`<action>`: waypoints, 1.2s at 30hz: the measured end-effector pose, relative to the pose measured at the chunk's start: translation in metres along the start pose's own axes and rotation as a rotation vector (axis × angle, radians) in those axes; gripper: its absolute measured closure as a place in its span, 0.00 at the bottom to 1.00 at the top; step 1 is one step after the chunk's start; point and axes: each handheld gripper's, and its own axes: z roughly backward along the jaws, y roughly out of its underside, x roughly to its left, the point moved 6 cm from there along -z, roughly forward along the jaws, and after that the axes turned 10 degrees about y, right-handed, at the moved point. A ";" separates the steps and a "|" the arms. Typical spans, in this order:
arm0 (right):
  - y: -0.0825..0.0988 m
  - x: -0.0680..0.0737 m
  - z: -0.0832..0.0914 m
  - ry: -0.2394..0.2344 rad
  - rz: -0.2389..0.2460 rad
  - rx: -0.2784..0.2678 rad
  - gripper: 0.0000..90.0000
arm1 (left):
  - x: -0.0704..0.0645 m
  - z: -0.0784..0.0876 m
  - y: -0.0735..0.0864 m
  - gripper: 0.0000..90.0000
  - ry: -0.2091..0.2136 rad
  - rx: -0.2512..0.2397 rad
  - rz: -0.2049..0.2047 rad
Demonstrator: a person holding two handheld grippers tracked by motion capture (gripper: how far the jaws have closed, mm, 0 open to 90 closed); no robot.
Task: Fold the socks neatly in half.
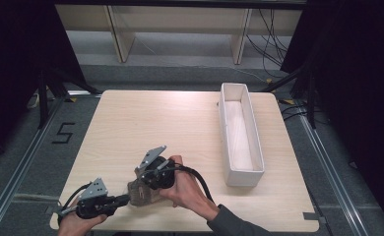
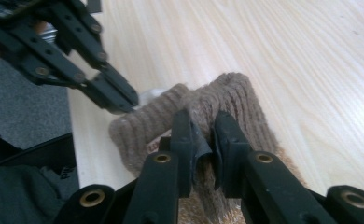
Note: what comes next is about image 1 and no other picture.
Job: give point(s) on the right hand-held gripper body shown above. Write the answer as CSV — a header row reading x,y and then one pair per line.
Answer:
x,y
160,175

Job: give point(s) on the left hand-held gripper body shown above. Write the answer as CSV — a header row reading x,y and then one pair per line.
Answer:
x,y
93,205

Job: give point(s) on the brown sock with label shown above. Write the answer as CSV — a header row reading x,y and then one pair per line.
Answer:
x,y
144,196

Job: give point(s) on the person's left hand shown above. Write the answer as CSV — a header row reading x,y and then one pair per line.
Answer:
x,y
76,226

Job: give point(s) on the person's right hand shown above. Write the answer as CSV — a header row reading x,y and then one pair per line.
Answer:
x,y
186,193

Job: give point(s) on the long white box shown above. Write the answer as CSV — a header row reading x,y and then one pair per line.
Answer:
x,y
242,141

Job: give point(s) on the yellow tape piece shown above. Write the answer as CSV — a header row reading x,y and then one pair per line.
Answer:
x,y
269,80
71,99
289,102

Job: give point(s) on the black metal stand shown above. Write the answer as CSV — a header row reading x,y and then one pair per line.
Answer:
x,y
311,98
44,98

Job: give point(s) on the grey tape piece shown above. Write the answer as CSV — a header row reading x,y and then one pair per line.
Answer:
x,y
311,216

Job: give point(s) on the pale wooden shelf unit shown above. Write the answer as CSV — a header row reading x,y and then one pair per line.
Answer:
x,y
180,18

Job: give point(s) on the dark curtain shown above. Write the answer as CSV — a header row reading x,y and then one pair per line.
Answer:
x,y
16,65
357,82

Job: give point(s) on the aluminium floor rail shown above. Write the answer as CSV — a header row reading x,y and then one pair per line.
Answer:
x,y
26,157
331,177

